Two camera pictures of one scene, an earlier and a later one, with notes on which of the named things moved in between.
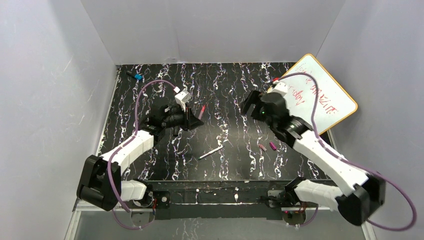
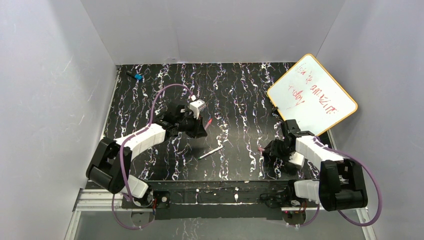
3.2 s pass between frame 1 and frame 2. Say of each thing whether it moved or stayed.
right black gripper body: moved
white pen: stayed
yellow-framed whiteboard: stayed
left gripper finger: moved
